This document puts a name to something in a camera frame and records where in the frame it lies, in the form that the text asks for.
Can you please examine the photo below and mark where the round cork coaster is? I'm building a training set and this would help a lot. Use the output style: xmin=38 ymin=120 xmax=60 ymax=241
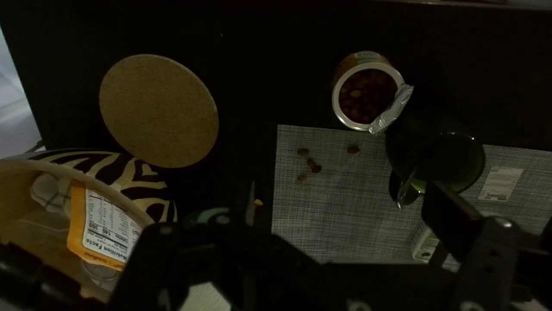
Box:
xmin=98 ymin=52 xmax=221 ymax=171

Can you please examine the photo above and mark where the small cup of coffee beans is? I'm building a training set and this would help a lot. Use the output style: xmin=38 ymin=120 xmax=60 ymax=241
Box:
xmin=329 ymin=50 xmax=416 ymax=137

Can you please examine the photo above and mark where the white placemat label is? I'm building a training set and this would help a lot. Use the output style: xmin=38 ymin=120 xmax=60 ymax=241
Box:
xmin=476 ymin=165 xmax=526 ymax=204

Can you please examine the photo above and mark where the dark green mug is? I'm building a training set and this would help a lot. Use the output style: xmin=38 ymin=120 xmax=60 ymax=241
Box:
xmin=383 ymin=108 xmax=488 ymax=208

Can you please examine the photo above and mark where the metal spoon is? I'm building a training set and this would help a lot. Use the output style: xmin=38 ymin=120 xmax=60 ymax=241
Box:
xmin=395 ymin=166 xmax=422 ymax=211

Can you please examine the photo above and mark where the zebra pattern bowl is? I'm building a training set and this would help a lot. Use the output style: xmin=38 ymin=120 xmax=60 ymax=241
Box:
xmin=0 ymin=147 xmax=179 ymax=303

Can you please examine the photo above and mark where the yellow labelled food packet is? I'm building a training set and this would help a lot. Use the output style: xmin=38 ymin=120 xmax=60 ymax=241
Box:
xmin=65 ymin=180 xmax=145 ymax=273

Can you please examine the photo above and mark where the grey woven placemat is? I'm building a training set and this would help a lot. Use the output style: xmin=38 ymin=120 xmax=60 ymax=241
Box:
xmin=269 ymin=123 xmax=552 ymax=268

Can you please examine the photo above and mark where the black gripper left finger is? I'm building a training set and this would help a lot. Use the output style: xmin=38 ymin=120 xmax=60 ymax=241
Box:
xmin=243 ymin=180 xmax=260 ymax=230

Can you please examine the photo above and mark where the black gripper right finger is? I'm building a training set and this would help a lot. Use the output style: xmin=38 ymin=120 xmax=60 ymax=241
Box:
xmin=419 ymin=182 xmax=486 ymax=263

